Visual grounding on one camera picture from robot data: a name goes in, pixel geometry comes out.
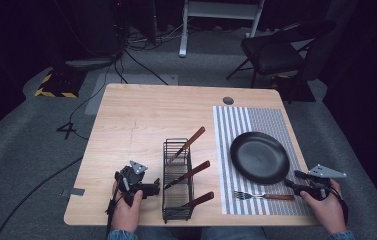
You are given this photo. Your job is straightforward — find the person's right hand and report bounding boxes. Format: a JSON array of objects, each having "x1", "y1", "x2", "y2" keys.
[{"x1": 300, "y1": 178, "x2": 349, "y2": 235}]

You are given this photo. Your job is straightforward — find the black floor cable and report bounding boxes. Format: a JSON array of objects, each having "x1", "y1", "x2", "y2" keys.
[
  {"x1": 68, "y1": 49, "x2": 127, "y2": 141},
  {"x1": 0, "y1": 155, "x2": 84, "y2": 240}
]

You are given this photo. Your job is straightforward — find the wooden-handled knife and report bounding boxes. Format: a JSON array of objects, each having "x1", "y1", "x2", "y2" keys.
[
  {"x1": 167, "y1": 126, "x2": 207, "y2": 165},
  {"x1": 167, "y1": 191, "x2": 215, "y2": 216},
  {"x1": 163, "y1": 160, "x2": 211, "y2": 191}
]

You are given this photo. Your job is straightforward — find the grey tape strip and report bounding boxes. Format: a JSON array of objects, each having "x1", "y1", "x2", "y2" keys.
[{"x1": 60, "y1": 187, "x2": 86, "y2": 198}]

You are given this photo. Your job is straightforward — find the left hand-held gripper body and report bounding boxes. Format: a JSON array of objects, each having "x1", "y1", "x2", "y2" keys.
[{"x1": 114, "y1": 160, "x2": 149, "y2": 207}]

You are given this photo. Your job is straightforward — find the black wire cutlery rack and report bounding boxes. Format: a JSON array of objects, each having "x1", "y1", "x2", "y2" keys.
[{"x1": 161, "y1": 137, "x2": 196, "y2": 224}]

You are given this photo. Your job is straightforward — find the white desk frame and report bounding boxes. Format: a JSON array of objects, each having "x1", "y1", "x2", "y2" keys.
[{"x1": 178, "y1": 0, "x2": 267, "y2": 59}]

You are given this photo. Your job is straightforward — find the wooden-handled fork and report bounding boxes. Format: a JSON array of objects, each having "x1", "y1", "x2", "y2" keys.
[{"x1": 233, "y1": 190, "x2": 296, "y2": 202}]

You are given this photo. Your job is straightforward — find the striped woven placemat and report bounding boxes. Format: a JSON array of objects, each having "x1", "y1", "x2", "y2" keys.
[{"x1": 212, "y1": 105, "x2": 314, "y2": 216}]

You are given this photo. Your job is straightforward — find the black stand base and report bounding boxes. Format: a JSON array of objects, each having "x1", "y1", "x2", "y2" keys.
[{"x1": 270, "y1": 73, "x2": 318, "y2": 104}]

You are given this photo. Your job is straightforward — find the black round plate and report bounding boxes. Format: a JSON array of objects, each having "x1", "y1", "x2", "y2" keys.
[{"x1": 229, "y1": 131, "x2": 291, "y2": 185}]

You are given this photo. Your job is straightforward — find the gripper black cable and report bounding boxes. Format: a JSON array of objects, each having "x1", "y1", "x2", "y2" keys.
[
  {"x1": 327, "y1": 184, "x2": 350, "y2": 225},
  {"x1": 104, "y1": 179, "x2": 124, "y2": 236}
]

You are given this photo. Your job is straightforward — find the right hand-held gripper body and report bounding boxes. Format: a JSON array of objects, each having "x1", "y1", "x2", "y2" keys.
[{"x1": 304, "y1": 163, "x2": 348, "y2": 202}]

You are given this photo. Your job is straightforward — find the yellow-black striped stand base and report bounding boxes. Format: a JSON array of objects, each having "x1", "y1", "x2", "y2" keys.
[{"x1": 34, "y1": 67, "x2": 88, "y2": 100}]

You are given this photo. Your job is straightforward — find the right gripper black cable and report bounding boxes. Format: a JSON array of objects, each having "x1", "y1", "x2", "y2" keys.
[{"x1": 327, "y1": 184, "x2": 350, "y2": 225}]

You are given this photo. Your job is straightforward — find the person's left hand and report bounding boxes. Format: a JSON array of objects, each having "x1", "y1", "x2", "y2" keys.
[{"x1": 110, "y1": 189, "x2": 144, "y2": 233}]

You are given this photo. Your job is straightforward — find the black folding chair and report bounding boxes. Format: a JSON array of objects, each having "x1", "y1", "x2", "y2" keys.
[{"x1": 225, "y1": 19, "x2": 338, "y2": 90}]

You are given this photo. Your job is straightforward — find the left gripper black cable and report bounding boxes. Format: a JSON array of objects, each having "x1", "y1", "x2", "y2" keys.
[{"x1": 104, "y1": 179, "x2": 124, "y2": 236}]

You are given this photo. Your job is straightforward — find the black tape floor mark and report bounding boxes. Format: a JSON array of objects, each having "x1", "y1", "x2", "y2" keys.
[{"x1": 56, "y1": 121, "x2": 78, "y2": 141}]

